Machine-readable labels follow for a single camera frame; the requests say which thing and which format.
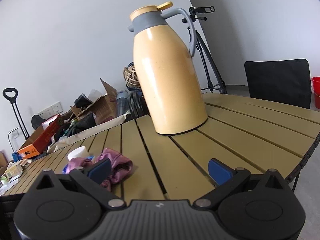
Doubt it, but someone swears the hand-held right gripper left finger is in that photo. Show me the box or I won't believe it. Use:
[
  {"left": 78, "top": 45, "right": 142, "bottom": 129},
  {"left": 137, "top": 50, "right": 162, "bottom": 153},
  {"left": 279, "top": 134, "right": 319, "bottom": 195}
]
[{"left": 35, "top": 158, "right": 125, "bottom": 209}]

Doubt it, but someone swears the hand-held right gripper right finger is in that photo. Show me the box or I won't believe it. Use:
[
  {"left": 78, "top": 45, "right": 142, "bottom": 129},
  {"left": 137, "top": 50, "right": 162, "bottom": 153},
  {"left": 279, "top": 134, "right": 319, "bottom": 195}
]
[{"left": 192, "top": 158, "right": 287, "bottom": 209}]

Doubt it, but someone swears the pink purple satin cloth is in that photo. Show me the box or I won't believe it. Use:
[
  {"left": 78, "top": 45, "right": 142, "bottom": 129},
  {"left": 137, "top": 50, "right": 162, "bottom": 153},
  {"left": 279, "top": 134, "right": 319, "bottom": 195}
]
[{"left": 100, "top": 148, "right": 133, "bottom": 188}]

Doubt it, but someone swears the magenta pouch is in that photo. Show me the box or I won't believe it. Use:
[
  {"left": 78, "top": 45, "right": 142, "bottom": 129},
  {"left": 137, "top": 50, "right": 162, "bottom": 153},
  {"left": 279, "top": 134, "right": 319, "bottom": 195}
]
[{"left": 67, "top": 157, "right": 94, "bottom": 173}]

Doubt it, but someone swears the white block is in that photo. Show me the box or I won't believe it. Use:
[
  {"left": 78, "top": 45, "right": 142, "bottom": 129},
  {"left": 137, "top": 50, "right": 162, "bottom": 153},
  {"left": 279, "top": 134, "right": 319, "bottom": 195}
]
[{"left": 67, "top": 146, "right": 90, "bottom": 161}]

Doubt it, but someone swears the olive folding table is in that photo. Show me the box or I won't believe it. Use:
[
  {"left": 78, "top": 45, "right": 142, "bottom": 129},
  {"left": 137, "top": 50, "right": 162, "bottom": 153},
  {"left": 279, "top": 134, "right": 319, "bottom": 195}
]
[{"left": 0, "top": 92, "right": 320, "bottom": 200}]

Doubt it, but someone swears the dark clothes pile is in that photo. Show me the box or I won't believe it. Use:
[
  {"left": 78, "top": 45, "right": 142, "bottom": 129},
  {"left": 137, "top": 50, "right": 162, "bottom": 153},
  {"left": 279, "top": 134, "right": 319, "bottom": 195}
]
[{"left": 54, "top": 115, "right": 97, "bottom": 140}]

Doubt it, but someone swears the open cardboard box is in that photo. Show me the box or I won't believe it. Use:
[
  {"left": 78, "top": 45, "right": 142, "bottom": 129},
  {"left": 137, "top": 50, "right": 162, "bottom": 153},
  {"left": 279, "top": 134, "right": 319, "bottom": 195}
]
[{"left": 70, "top": 78, "right": 119, "bottom": 125}]

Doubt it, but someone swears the orange box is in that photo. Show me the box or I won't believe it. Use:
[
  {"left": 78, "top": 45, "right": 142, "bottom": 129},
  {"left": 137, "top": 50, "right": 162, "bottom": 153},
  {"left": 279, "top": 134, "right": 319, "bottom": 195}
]
[{"left": 16, "top": 114, "right": 63, "bottom": 158}]

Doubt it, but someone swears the blue plastic bottle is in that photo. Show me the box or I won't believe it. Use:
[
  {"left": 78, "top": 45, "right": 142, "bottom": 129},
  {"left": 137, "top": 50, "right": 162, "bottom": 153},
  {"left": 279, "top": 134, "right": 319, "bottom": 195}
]
[{"left": 116, "top": 90, "right": 129, "bottom": 117}]

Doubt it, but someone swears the black handbag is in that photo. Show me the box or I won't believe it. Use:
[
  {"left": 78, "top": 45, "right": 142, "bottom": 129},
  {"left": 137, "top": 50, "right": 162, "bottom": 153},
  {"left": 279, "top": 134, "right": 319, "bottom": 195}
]
[{"left": 74, "top": 94, "right": 94, "bottom": 108}]

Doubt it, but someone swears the black backpack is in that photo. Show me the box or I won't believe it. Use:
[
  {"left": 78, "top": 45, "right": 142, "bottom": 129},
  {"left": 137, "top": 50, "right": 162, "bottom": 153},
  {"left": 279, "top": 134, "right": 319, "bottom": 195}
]
[{"left": 31, "top": 114, "right": 47, "bottom": 129}]

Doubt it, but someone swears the green white packet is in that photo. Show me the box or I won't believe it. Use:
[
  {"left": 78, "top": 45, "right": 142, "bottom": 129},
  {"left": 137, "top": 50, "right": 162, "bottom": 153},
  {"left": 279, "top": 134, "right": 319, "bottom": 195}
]
[{"left": 0, "top": 160, "right": 27, "bottom": 180}]

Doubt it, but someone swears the rattan ball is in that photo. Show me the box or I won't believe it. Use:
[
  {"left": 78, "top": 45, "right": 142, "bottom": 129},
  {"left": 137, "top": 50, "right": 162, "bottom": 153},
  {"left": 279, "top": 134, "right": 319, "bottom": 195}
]
[{"left": 123, "top": 65, "right": 140, "bottom": 89}]

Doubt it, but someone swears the yellow thermos jug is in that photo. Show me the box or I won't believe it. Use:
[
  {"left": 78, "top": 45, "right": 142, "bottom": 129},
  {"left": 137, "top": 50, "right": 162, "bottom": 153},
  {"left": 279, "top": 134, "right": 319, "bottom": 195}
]
[{"left": 129, "top": 1, "right": 209, "bottom": 136}]

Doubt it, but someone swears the black folding chair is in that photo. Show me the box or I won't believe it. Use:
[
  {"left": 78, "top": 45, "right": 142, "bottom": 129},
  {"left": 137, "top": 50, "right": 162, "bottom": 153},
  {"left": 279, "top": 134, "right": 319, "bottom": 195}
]
[{"left": 244, "top": 59, "right": 312, "bottom": 110}]

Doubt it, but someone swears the red bucket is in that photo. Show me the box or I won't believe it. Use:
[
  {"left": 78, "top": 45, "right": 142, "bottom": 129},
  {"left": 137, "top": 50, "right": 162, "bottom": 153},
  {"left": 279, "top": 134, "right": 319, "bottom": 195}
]
[{"left": 311, "top": 76, "right": 320, "bottom": 110}]

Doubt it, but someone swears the black tripod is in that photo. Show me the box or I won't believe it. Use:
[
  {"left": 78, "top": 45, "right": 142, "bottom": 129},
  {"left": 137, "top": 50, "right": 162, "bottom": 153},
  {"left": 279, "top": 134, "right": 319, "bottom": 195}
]
[{"left": 182, "top": 6, "right": 228, "bottom": 95}]

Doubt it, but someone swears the wall socket panel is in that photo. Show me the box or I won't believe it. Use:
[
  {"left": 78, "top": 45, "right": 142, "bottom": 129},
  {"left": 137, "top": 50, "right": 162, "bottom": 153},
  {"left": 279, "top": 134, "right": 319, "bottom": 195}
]
[{"left": 37, "top": 101, "right": 63, "bottom": 118}]

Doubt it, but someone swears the white metal frame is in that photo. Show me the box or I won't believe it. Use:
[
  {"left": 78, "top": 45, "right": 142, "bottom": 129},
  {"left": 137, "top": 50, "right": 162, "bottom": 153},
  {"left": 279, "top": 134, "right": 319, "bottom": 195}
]
[{"left": 7, "top": 127, "right": 28, "bottom": 153}]

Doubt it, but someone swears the black pull handle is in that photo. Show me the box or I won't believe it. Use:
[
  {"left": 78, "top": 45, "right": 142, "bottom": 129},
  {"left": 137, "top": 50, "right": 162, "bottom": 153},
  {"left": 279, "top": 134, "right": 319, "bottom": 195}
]
[{"left": 2, "top": 88, "right": 30, "bottom": 140}]

